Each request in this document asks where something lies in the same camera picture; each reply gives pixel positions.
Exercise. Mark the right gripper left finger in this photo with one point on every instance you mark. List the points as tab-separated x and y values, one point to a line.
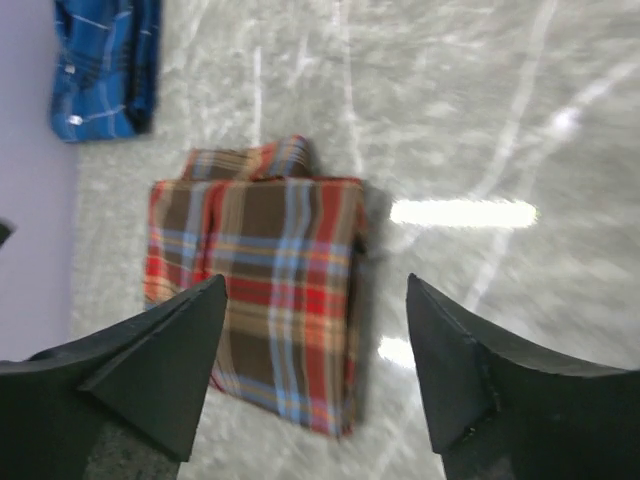
122	403

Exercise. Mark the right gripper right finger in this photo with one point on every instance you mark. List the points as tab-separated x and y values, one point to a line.
499	406

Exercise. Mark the red brown plaid shirt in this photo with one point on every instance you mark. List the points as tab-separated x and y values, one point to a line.
288	244

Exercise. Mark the blue plaid shirt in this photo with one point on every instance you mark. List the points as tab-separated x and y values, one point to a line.
105	82

